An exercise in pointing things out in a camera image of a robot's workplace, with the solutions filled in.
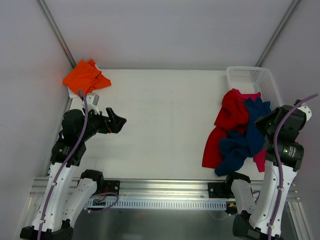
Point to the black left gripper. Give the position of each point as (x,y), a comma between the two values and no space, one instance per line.
(108,124)

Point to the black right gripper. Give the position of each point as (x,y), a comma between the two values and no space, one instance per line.
(261,122)

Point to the red t shirt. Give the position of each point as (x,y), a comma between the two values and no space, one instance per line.
(233,115)

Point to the blue printed t shirt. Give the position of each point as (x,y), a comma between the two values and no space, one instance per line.
(234,150)

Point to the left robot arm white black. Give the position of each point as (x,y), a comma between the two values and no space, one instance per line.
(58,211)

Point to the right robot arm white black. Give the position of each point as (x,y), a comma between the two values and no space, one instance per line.
(260,218)

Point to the pink t shirt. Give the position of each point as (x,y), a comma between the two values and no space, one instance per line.
(256,108)

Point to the white plastic basket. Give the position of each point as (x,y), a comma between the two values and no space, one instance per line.
(252,80)

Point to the orange folded t shirt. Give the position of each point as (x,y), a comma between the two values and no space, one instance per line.
(85,78)

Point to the right corner metal profile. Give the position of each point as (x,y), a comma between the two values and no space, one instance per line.
(292,8)

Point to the corner metal profile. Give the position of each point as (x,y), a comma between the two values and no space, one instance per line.
(56,31)
(292,8)

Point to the left corner metal profile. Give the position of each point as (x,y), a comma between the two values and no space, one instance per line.
(56,31)

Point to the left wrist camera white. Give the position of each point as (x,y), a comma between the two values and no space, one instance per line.
(92,103)

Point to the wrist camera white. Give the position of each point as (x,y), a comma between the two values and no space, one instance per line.
(305,108)
(92,103)

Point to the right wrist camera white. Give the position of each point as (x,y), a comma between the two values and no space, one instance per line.
(305,108)

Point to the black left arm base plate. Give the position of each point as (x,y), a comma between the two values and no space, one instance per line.
(110,186)

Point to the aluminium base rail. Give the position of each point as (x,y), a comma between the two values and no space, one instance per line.
(156,189)

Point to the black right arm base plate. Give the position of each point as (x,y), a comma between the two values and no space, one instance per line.
(219,190)

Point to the white slotted cable duct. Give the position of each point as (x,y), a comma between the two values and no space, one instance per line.
(173,204)

